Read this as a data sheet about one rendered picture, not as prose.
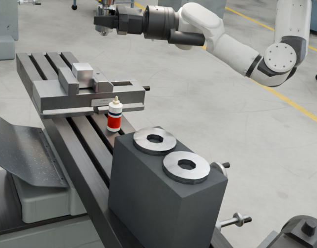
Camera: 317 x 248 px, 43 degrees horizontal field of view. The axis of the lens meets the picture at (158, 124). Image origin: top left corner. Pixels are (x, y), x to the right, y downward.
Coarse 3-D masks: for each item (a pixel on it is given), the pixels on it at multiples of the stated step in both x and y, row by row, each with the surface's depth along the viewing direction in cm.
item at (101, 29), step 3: (96, 12) 104; (99, 12) 103; (102, 12) 102; (114, 12) 104; (96, 15) 104; (99, 15) 103; (102, 15) 103; (105, 15) 103; (108, 15) 103; (96, 27) 105; (99, 27) 104; (102, 27) 104; (105, 27) 104; (96, 30) 105; (99, 30) 105; (102, 30) 104; (105, 30) 104; (108, 30) 105; (111, 30) 106
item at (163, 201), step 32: (160, 128) 88; (128, 160) 80; (160, 160) 78; (192, 160) 77; (128, 192) 83; (160, 192) 73; (192, 192) 70; (224, 192) 77; (128, 224) 86; (160, 224) 76; (192, 224) 75
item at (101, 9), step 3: (99, 6) 103; (111, 6) 105; (99, 9) 102; (102, 9) 102; (105, 9) 102; (108, 9) 102; (111, 9) 103; (114, 9) 103; (105, 12) 102; (108, 12) 102; (111, 12) 103
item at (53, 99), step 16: (48, 80) 130; (64, 80) 124; (112, 80) 136; (128, 80) 138; (32, 96) 130; (48, 96) 120; (64, 96) 122; (80, 96) 124; (96, 96) 127; (112, 96) 129; (128, 96) 132; (144, 96) 135; (48, 112) 122; (64, 112) 124; (80, 112) 125
